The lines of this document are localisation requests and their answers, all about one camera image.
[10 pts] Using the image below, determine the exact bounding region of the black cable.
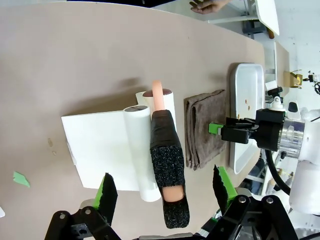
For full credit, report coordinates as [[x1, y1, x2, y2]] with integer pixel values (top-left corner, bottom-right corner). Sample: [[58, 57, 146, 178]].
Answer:
[[264, 148, 293, 196]]

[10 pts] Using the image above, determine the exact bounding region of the metal tray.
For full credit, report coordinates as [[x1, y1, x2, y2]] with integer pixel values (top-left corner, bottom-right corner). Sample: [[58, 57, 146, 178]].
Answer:
[[228, 62, 265, 176]]

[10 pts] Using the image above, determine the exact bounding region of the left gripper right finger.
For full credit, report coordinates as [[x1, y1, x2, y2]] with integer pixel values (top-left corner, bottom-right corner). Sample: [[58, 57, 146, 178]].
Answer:
[[209, 164, 300, 240]]

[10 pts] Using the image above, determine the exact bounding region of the brown terry towel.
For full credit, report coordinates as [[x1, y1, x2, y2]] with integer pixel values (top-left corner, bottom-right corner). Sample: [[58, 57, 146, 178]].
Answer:
[[184, 89, 229, 171]]

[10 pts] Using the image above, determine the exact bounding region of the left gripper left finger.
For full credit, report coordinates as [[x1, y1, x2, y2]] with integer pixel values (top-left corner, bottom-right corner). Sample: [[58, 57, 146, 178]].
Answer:
[[44, 172, 121, 240]]

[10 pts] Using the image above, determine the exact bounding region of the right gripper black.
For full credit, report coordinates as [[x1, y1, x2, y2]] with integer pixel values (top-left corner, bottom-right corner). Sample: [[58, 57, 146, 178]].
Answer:
[[208, 109, 287, 151]]

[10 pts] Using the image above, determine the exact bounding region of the brown topped side table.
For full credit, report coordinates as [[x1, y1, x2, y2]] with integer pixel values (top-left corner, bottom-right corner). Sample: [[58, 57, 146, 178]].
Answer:
[[273, 41, 291, 88]]

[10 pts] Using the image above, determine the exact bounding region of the teal green paper scrap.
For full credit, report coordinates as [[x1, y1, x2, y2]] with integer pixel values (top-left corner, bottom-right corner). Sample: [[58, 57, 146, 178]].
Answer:
[[12, 171, 31, 188]]

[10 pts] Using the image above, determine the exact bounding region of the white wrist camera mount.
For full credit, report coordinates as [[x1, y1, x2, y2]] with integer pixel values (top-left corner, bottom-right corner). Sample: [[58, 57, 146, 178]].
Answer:
[[266, 86, 285, 110]]

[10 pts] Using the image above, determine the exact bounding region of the small cardboard box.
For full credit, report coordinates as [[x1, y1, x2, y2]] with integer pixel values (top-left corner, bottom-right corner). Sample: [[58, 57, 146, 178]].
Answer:
[[283, 71, 303, 89]]

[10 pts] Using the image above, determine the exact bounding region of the pink lint roller black grip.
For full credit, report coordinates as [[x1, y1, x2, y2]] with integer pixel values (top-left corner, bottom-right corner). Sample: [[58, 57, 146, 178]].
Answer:
[[136, 79, 191, 230]]

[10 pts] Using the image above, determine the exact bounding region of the white board panel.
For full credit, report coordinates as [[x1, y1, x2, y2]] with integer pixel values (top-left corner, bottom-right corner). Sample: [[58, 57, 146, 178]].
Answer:
[[254, 0, 280, 36]]

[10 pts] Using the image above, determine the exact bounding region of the person bare hand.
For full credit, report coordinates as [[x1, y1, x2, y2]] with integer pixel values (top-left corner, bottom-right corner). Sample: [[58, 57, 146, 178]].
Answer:
[[189, 0, 230, 15]]

